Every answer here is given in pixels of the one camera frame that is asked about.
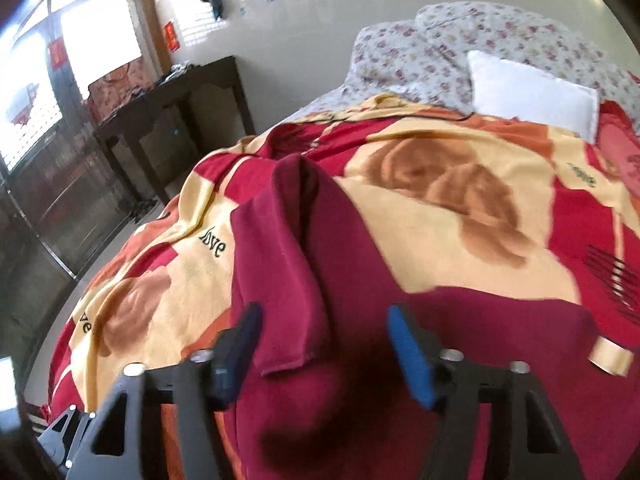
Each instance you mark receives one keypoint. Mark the maroon fleece garment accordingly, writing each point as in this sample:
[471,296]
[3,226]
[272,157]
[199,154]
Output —
[325,397]

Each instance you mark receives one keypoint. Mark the floral quilt bundle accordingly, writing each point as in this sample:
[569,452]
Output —
[423,60]

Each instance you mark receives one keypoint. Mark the orange red patterned blanket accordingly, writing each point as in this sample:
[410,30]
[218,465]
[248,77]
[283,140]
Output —
[514,209]

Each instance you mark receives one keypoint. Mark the red heart cushion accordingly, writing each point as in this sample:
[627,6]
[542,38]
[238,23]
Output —
[618,145]

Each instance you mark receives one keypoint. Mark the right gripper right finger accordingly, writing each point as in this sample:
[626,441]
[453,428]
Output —
[526,439]

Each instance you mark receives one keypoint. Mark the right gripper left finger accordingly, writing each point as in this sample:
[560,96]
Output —
[124,440]

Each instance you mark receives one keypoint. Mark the white pillow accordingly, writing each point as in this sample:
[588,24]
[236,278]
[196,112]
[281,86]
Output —
[508,89]

